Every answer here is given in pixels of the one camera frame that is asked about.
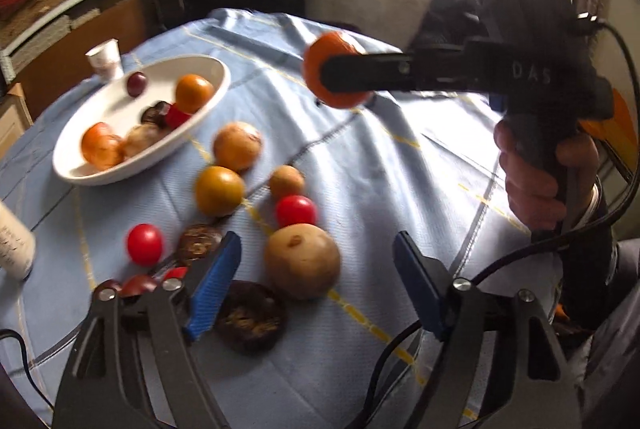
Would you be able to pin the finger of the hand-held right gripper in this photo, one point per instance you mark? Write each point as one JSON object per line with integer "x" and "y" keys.
{"x": 370, "y": 73}
{"x": 390, "y": 100}

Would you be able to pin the white drink can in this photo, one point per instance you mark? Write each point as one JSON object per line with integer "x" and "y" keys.
{"x": 14, "y": 244}

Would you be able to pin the white oval plate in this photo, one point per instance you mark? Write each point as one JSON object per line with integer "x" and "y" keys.
{"x": 100, "y": 109}

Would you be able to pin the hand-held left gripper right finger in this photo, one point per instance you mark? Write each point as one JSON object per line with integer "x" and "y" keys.
{"x": 417, "y": 284}

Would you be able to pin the black bag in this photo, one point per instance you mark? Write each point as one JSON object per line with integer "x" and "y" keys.
{"x": 442, "y": 19}

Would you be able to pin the small tan passion fruit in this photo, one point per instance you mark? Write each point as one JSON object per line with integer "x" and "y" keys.
{"x": 286, "y": 181}

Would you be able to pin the person's right hand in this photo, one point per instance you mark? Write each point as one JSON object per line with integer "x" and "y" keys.
{"x": 525, "y": 189}

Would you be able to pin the orange mandarin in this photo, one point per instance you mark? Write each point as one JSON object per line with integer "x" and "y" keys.
{"x": 100, "y": 151}
{"x": 332, "y": 43}

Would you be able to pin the red tomato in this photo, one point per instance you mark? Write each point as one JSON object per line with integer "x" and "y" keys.
{"x": 177, "y": 118}
{"x": 296, "y": 210}
{"x": 144, "y": 244}

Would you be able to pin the brown wooden cabinet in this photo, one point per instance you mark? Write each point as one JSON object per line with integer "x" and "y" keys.
{"x": 75, "y": 34}

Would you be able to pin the blue striped tablecloth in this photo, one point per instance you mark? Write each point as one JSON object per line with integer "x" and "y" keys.
{"x": 400, "y": 189}

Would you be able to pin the white orange printed object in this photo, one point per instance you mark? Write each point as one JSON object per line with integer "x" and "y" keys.
{"x": 627, "y": 119}

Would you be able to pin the white paper cup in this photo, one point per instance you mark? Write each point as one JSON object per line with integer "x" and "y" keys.
{"x": 106, "y": 59}

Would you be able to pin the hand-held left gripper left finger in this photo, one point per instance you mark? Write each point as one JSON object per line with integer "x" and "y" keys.
{"x": 215, "y": 289}

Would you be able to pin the person's grey clothing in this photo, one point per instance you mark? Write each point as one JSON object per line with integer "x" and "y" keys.
{"x": 610, "y": 369}

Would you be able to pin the orange-yellow tomato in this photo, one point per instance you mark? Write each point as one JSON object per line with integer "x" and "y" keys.
{"x": 219, "y": 190}
{"x": 194, "y": 92}

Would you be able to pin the dark purple plum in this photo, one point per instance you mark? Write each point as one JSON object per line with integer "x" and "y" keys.
{"x": 136, "y": 84}
{"x": 139, "y": 284}

